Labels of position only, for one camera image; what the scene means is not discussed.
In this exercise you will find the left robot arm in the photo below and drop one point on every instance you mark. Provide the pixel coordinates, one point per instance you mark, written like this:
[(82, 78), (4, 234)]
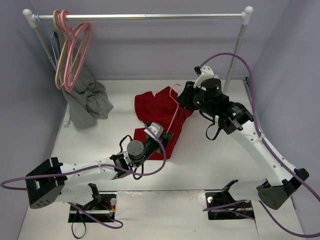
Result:
[(54, 181)]

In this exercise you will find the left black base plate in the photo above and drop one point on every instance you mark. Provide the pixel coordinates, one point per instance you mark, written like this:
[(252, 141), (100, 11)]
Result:
[(103, 211)]

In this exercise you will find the blue wire hanger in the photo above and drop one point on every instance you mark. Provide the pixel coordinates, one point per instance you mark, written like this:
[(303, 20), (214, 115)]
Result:
[(54, 42)]

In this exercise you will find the tan plastic hanger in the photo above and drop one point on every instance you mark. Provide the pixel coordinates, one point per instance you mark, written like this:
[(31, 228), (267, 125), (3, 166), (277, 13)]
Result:
[(74, 50)]

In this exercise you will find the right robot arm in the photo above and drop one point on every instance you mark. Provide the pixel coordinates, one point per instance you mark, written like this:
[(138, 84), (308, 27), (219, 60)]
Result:
[(282, 178)]

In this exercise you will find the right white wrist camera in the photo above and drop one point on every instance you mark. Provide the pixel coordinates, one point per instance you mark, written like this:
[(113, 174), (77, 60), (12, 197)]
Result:
[(203, 73)]

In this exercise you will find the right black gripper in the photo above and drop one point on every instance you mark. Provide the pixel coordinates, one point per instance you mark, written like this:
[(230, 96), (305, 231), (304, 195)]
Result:
[(189, 93)]

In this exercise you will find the red t shirt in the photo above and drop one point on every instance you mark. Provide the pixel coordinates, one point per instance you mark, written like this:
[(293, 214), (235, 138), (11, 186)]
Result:
[(161, 108)]

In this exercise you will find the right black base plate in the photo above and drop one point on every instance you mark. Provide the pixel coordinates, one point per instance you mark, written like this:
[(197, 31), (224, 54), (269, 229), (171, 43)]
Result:
[(226, 208)]

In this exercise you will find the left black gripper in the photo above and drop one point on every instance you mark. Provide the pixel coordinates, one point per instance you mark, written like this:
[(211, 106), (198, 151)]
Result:
[(163, 139)]

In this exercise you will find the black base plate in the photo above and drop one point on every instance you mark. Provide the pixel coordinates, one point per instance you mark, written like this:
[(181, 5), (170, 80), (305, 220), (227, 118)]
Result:
[(103, 211), (226, 208)]

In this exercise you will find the pink plastic hanger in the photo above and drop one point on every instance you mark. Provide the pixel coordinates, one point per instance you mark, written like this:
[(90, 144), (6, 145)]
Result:
[(75, 57), (72, 52)]

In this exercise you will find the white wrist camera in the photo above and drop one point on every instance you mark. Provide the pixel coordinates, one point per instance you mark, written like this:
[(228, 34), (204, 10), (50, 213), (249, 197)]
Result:
[(203, 73), (153, 129)]

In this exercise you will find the white metal clothes rack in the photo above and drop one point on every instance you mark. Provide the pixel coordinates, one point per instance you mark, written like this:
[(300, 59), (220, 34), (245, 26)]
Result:
[(72, 20)]

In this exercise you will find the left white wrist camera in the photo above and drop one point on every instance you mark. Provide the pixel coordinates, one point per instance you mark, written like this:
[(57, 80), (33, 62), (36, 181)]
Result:
[(153, 129)]

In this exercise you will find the grey t shirt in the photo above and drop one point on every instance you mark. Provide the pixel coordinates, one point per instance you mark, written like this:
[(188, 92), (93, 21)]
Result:
[(88, 101)]

